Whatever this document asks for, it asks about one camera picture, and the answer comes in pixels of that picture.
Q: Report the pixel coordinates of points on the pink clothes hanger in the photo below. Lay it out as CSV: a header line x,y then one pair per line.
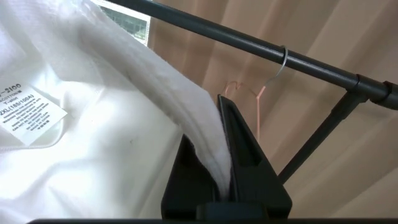
x,y
258,118

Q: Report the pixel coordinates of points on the white garment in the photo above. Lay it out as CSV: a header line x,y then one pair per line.
x,y
93,140

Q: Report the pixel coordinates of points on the black clothes rack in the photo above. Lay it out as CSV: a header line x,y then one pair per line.
x,y
233,35

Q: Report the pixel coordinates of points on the beige curtain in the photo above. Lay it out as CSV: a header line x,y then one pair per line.
x,y
342,31

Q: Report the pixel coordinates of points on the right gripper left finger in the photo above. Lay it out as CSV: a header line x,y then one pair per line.
x,y
186,193

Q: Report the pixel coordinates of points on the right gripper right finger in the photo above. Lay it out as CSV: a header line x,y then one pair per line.
x,y
258,193

